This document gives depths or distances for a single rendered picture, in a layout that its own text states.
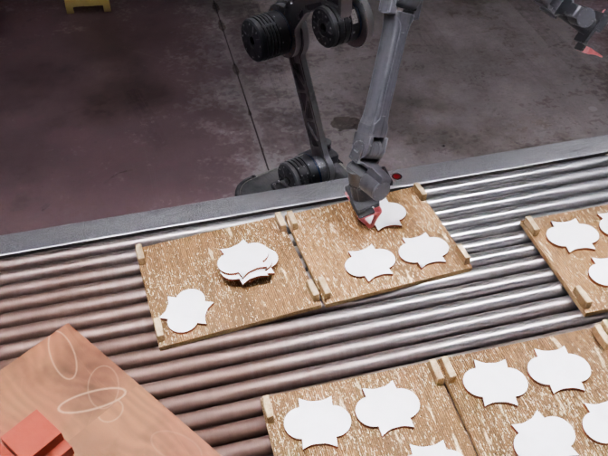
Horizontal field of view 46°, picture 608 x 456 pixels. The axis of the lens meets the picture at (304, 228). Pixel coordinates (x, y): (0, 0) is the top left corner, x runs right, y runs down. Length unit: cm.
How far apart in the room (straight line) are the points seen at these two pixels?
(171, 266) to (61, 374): 46
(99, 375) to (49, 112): 290
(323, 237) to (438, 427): 63
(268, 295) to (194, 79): 277
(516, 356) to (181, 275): 86
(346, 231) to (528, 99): 257
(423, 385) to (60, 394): 79
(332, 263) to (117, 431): 72
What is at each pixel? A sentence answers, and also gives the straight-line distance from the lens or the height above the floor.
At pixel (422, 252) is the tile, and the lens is 194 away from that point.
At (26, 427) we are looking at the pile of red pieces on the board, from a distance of 126.
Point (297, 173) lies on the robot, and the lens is 303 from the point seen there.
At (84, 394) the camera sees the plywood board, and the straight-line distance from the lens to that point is 159.
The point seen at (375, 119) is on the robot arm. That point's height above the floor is 127.
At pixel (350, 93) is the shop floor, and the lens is 428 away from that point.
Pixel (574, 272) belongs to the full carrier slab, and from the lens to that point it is 201.
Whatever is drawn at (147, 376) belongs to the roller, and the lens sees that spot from 174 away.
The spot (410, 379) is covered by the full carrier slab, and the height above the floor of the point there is 94.
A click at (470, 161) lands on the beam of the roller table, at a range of 232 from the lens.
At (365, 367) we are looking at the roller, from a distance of 172.
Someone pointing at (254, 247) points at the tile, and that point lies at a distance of 188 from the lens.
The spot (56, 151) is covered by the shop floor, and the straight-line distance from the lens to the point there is 403.
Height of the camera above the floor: 231
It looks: 43 degrees down
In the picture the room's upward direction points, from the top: straight up
